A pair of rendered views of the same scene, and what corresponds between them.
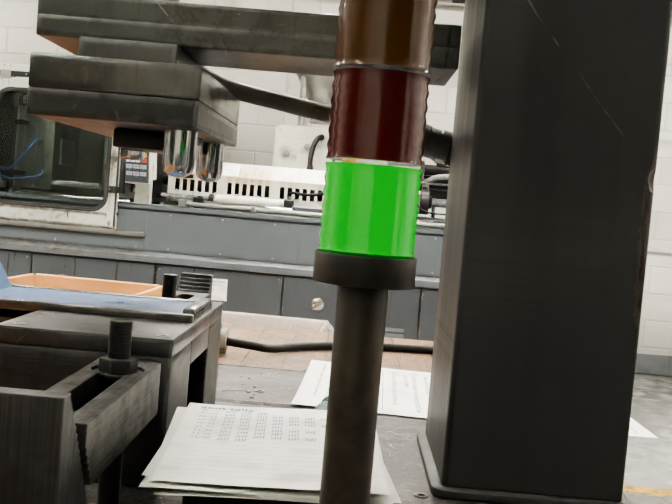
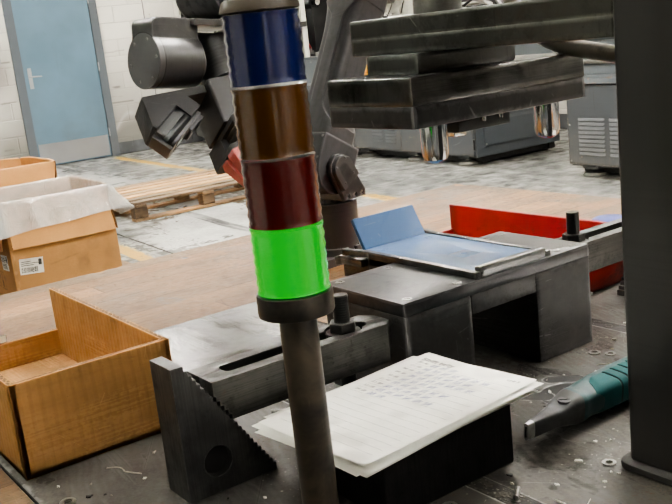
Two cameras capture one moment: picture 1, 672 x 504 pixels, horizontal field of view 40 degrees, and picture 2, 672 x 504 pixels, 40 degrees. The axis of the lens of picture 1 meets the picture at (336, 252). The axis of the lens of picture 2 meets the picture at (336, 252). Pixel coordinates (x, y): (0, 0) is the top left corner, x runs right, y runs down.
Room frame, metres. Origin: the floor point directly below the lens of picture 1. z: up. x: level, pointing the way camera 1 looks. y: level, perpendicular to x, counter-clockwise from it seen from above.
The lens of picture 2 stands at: (0.11, -0.40, 1.18)
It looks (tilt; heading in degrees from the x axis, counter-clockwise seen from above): 13 degrees down; 55
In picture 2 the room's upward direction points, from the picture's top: 6 degrees counter-clockwise
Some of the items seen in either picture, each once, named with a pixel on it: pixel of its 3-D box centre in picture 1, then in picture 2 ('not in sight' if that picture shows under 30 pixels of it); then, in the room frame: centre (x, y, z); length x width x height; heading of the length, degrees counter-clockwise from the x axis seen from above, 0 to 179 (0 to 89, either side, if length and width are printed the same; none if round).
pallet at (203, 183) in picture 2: not in sight; (180, 192); (3.46, 6.36, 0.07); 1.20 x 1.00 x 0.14; 178
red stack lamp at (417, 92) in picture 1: (377, 119); (281, 189); (0.36, -0.01, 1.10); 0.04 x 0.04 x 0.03
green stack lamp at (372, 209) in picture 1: (369, 209); (290, 256); (0.36, -0.01, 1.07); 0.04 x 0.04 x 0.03
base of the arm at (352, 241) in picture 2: not in sight; (334, 227); (0.78, 0.53, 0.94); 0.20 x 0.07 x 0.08; 179
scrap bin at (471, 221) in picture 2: not in sight; (492, 250); (0.82, 0.30, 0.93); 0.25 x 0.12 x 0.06; 89
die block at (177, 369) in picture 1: (122, 382); (462, 319); (0.62, 0.13, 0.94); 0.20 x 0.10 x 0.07; 179
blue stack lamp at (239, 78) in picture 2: not in sight; (264, 48); (0.36, -0.01, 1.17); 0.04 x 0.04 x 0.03
